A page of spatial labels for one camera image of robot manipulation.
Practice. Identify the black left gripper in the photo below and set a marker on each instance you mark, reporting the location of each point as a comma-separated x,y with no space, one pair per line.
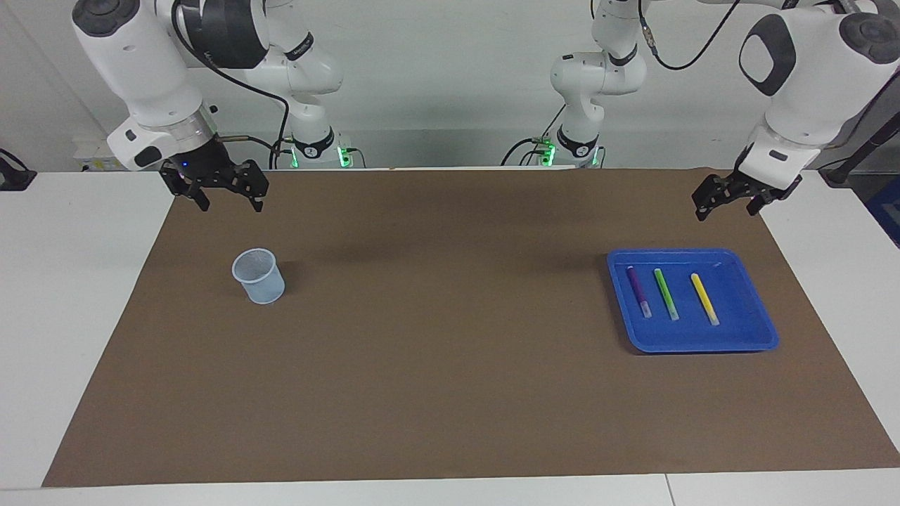
763,181

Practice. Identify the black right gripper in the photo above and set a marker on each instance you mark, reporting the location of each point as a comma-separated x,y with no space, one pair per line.
200,163

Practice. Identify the yellow pen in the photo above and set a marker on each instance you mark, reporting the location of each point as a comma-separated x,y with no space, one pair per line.
704,299

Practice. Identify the green pen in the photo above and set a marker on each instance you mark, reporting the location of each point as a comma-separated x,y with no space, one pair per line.
666,294

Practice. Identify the purple pen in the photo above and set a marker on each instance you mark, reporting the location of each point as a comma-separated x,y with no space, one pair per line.
638,289

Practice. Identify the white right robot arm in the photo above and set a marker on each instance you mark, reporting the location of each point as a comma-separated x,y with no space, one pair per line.
148,70

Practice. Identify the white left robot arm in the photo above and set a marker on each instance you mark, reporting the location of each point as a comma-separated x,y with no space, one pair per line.
808,77

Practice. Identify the blue plastic tray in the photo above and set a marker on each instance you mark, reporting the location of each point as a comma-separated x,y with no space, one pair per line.
738,330

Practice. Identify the pale blue mesh pen cup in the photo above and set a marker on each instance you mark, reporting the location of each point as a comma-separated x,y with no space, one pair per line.
264,284

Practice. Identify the white power strip box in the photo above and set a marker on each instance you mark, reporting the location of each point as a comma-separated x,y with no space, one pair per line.
98,151

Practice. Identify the white base connector box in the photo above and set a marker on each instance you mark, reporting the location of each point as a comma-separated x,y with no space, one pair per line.
344,151
545,151

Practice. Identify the black stand leg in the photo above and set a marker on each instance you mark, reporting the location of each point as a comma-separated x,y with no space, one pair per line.
868,144

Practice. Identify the blue box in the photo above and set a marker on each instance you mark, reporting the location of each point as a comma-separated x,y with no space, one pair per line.
887,211

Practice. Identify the black table clamp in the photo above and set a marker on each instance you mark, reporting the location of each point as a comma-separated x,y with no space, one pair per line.
14,176

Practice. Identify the brown table mat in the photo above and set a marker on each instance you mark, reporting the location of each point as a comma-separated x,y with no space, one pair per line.
450,351

